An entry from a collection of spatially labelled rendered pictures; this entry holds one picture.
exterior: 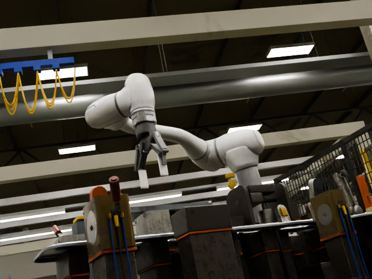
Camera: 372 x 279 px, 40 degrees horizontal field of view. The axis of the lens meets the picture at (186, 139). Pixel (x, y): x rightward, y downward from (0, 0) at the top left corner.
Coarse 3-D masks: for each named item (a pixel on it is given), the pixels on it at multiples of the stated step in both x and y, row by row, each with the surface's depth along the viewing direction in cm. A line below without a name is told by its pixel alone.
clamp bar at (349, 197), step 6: (336, 174) 195; (342, 174) 193; (336, 180) 195; (342, 180) 195; (342, 186) 192; (348, 186) 194; (348, 192) 193; (348, 198) 190; (348, 204) 189; (354, 204) 190
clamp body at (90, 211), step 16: (96, 208) 108; (112, 208) 108; (128, 208) 110; (96, 224) 107; (112, 224) 107; (128, 224) 109; (96, 240) 107; (112, 240) 105; (128, 240) 107; (96, 256) 107; (112, 256) 105; (128, 256) 105; (96, 272) 109; (112, 272) 104; (128, 272) 106
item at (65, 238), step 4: (60, 236) 138; (64, 236) 138; (68, 236) 139; (72, 236) 139; (76, 236) 140; (80, 236) 140; (84, 236) 141; (56, 240) 141; (60, 240) 138; (64, 240) 138; (68, 240) 138; (72, 240) 139; (76, 240) 139; (80, 240) 140; (84, 240) 140; (56, 268) 141; (56, 272) 141; (56, 276) 141
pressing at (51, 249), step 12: (360, 216) 164; (240, 228) 138; (252, 228) 146; (264, 228) 150; (288, 228) 158; (300, 228) 163; (312, 228) 165; (144, 240) 133; (168, 240) 139; (48, 252) 125; (60, 252) 128
